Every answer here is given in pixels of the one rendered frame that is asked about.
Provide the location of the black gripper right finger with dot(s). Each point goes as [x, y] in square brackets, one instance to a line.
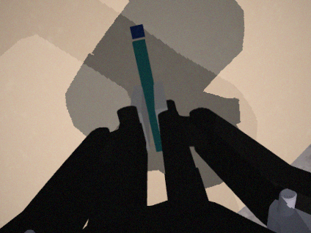
[278, 194]

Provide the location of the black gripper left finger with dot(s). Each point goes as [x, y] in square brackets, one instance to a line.
[65, 202]

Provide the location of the small dark blue block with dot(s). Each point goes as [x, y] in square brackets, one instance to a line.
[137, 31]

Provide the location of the turquoise rod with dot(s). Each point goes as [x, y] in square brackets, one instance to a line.
[146, 78]

